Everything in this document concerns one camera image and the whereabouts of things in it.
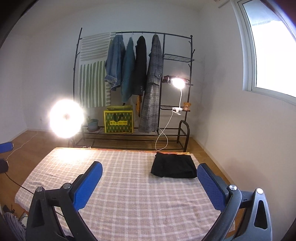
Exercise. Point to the window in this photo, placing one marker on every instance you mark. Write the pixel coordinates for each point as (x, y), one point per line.
(268, 45)

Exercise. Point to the green yellow storage bag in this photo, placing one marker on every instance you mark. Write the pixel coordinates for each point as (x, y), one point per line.
(118, 119)

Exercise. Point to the black coat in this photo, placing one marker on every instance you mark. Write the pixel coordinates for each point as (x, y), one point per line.
(140, 69)

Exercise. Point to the small teddy bear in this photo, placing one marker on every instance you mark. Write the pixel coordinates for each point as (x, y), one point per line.
(186, 106)

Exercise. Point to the teal jacket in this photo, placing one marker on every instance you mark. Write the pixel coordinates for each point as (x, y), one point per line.
(127, 71)

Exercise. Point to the orange garment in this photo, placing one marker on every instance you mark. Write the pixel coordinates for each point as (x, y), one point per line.
(138, 105)

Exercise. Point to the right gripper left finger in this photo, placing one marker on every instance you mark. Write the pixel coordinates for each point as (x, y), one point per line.
(85, 184)

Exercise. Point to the ring light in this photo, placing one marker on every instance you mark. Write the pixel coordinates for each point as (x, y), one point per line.
(66, 118)

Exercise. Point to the denim jacket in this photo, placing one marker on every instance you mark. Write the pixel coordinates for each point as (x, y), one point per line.
(113, 65)

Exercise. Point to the grey plaid coat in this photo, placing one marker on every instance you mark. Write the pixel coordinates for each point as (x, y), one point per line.
(150, 108)

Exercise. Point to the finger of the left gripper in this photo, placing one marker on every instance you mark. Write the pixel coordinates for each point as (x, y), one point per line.
(6, 147)
(4, 166)

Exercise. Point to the black metal clothes rack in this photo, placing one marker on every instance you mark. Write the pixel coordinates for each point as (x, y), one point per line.
(182, 85)

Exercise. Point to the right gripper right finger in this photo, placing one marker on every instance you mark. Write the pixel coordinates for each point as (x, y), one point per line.
(214, 186)

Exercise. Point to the green striped wall hanging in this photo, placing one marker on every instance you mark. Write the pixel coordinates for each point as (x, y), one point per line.
(94, 91)

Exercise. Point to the black garment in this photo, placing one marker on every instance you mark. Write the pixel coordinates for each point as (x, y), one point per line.
(174, 166)

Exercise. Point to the pink plaid bed cover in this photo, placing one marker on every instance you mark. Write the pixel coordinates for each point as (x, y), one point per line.
(129, 202)

